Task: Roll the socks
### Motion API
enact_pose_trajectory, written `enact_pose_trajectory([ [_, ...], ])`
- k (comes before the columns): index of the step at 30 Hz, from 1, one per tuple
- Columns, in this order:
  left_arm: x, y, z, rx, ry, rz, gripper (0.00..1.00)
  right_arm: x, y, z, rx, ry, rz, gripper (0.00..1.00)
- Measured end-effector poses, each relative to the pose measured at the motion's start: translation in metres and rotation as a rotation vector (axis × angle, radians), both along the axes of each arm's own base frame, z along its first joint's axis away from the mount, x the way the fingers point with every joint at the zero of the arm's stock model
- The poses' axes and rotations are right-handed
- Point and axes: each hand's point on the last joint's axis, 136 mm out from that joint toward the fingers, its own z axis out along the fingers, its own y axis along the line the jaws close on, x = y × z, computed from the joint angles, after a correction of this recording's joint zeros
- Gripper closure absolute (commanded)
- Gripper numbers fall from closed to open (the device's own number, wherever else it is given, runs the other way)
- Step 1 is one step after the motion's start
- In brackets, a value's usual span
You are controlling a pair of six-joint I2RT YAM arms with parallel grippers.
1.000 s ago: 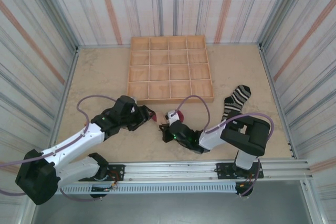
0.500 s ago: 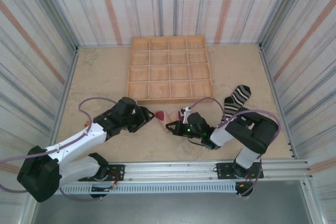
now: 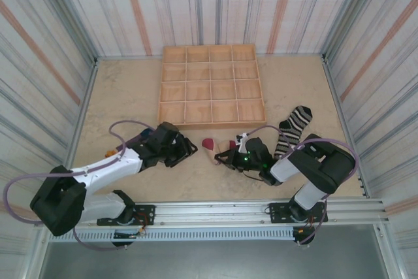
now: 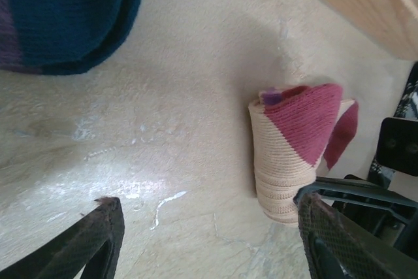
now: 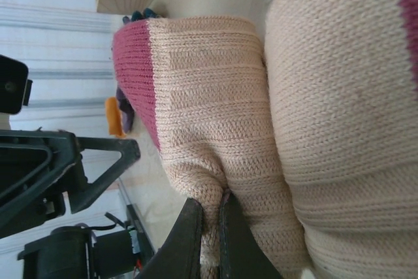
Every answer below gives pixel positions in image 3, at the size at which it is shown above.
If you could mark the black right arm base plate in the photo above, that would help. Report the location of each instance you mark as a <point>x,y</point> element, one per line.
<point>281,212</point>

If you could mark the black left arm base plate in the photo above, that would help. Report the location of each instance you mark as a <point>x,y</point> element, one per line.
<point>145,213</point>

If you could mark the beige sock with red toe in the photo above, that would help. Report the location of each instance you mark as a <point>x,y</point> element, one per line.
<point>218,149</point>

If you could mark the aluminium mounting rail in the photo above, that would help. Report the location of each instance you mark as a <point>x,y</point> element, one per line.
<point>212,210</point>

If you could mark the wooden sixteen-compartment tray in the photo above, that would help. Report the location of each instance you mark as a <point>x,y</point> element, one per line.
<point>210,86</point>

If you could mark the aluminium enclosure frame post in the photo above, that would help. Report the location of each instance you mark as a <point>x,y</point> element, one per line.
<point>343,122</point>
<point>81,122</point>

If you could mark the black white striped sock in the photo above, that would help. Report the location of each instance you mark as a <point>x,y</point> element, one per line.
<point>294,122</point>

